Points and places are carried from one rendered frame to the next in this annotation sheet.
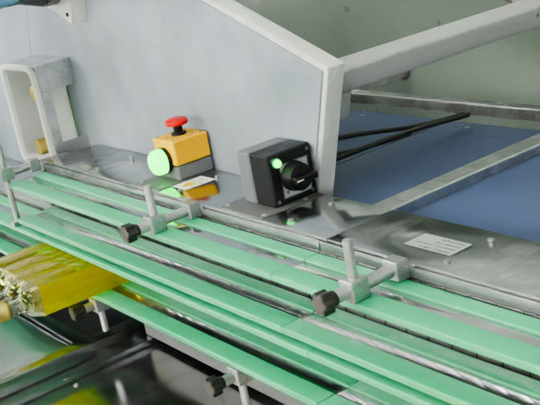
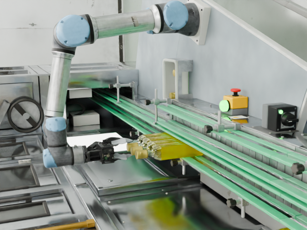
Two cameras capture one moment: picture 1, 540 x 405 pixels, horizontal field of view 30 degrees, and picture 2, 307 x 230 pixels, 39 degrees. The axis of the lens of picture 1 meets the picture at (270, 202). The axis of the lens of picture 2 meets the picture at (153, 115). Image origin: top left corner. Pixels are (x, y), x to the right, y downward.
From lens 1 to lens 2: 0.14 m
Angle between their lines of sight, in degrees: 14
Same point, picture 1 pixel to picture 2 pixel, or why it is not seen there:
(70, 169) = (183, 104)
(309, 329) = (283, 184)
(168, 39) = (239, 55)
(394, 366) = not seen: outside the picture
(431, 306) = not seen: outside the picture
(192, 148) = (240, 102)
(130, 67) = (219, 65)
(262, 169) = (273, 113)
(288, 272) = (279, 156)
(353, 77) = not seen: outside the picture
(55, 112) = (181, 81)
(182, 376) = (213, 201)
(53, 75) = (184, 65)
